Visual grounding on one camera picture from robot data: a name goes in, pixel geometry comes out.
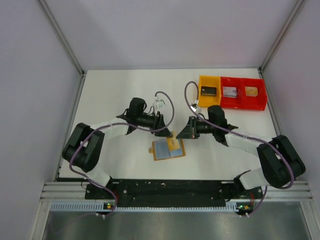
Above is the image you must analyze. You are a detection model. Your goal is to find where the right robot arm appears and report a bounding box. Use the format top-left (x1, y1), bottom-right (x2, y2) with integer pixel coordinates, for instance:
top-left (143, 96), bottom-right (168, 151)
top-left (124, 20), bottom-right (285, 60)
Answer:
top-left (176, 105), bottom-right (306, 198)

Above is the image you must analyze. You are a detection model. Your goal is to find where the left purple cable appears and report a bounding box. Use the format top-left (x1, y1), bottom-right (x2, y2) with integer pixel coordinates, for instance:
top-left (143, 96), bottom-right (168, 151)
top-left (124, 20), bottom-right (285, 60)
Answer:
top-left (68, 90), bottom-right (175, 188)

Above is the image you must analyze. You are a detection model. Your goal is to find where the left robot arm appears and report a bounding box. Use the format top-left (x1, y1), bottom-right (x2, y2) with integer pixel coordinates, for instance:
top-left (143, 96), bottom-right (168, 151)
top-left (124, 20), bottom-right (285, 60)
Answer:
top-left (62, 97), bottom-right (175, 199)

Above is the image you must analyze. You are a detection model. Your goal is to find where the aluminium frame rail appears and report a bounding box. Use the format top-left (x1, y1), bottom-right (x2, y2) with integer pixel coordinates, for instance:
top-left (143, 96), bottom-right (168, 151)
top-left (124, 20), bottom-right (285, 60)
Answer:
top-left (40, 181), bottom-right (313, 202)

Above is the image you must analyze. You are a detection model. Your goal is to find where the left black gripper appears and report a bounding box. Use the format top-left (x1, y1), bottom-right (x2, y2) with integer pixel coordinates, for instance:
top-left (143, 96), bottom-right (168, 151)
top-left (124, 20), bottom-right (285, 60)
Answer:
top-left (136, 110), bottom-right (173, 138)

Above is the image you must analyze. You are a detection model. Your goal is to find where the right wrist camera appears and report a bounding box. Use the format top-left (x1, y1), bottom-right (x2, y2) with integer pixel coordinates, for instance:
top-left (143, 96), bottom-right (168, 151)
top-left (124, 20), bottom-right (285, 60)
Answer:
top-left (190, 99), bottom-right (202, 114)

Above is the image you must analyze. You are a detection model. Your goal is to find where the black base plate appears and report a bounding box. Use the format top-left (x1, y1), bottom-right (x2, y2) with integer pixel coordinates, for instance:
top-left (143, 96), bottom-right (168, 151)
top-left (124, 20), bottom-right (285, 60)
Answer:
top-left (84, 178), bottom-right (253, 208)

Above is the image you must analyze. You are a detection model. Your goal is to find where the gold credit card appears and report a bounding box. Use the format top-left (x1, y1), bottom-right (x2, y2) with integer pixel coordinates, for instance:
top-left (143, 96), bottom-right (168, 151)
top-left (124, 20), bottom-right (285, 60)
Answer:
top-left (166, 136), bottom-right (181, 152)

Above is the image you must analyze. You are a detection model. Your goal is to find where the grey slotted cable duct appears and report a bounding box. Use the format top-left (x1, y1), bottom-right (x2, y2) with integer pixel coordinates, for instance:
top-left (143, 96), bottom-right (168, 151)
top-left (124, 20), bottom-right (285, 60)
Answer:
top-left (50, 201), bottom-right (249, 213)

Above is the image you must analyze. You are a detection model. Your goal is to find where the yellow plastic bin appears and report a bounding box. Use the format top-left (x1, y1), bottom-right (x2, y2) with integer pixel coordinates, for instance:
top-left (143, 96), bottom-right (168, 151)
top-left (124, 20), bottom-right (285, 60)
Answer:
top-left (198, 75), bottom-right (222, 108)

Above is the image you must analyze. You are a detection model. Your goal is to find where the right red plastic bin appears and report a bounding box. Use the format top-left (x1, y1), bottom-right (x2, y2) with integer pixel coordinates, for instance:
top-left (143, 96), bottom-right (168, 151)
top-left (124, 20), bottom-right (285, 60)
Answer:
top-left (241, 78), bottom-right (268, 111)

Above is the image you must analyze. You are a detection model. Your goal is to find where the gold card in bin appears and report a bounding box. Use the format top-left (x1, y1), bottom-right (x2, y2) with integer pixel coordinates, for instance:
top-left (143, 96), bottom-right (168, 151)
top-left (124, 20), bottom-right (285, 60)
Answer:
top-left (245, 86), bottom-right (259, 97)

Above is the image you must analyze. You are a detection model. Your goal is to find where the black card in bin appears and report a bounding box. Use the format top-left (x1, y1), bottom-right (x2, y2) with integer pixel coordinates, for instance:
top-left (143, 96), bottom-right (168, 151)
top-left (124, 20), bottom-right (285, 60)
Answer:
top-left (200, 86), bottom-right (217, 97)

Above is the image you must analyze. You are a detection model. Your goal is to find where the yellow leather card holder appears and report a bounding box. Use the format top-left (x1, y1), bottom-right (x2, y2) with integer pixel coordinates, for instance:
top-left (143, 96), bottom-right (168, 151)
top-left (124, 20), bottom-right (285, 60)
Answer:
top-left (148, 139), bottom-right (186, 161)

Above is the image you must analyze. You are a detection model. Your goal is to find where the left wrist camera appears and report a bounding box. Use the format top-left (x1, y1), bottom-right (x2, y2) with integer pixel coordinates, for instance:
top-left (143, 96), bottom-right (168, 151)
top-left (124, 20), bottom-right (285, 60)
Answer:
top-left (152, 99), bottom-right (166, 111)

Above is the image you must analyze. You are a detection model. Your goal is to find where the middle red plastic bin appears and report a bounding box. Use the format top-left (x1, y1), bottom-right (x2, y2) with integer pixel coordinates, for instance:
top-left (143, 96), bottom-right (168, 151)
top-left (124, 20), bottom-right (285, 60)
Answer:
top-left (220, 76), bottom-right (245, 109)

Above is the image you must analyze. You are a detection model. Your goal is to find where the red plastic bin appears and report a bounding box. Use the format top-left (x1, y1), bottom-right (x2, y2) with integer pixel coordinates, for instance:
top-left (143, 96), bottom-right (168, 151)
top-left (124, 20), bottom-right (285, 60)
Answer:
top-left (220, 76), bottom-right (245, 109)
top-left (241, 78), bottom-right (268, 111)

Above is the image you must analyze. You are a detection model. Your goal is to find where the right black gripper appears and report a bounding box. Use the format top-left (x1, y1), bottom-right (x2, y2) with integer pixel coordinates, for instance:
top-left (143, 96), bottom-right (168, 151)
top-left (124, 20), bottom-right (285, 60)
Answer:
top-left (176, 116), bottom-right (217, 139)

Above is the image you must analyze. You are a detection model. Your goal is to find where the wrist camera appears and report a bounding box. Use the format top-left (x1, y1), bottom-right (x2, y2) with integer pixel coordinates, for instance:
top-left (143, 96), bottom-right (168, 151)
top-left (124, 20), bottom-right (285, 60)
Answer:
top-left (190, 99), bottom-right (202, 114)
top-left (152, 99), bottom-right (166, 111)

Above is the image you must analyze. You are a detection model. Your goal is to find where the silver card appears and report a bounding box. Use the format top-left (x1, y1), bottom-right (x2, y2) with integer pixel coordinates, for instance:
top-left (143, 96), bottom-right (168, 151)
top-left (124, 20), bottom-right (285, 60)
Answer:
top-left (222, 86), bottom-right (238, 98)

